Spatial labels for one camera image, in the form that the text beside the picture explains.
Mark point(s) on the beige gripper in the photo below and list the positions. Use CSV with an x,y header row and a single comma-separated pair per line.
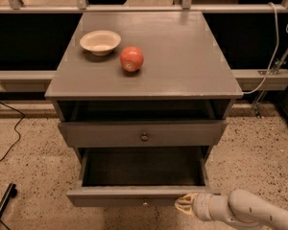
x,y
201,203

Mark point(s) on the grey drawer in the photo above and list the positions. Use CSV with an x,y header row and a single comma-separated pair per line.
x,y
118,177
127,134

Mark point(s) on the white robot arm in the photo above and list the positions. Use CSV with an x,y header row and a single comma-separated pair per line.
x,y
240,209

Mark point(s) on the round top drawer knob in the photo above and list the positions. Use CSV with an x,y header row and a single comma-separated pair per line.
x,y
144,136

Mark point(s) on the grey top drawer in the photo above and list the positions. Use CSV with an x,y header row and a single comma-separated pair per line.
x,y
127,134

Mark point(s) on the grey wooden drawer cabinet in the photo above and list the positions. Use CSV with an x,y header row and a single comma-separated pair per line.
x,y
184,76

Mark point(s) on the red apple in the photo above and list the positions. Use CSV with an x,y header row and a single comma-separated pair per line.
x,y
131,59

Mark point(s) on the black bar on floor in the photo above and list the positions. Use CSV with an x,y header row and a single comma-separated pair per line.
x,y
11,192

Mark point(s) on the cream ceramic bowl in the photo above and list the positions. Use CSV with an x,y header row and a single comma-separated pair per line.
x,y
100,43

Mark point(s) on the metal railing frame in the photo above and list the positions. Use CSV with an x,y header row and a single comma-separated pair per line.
x,y
81,6

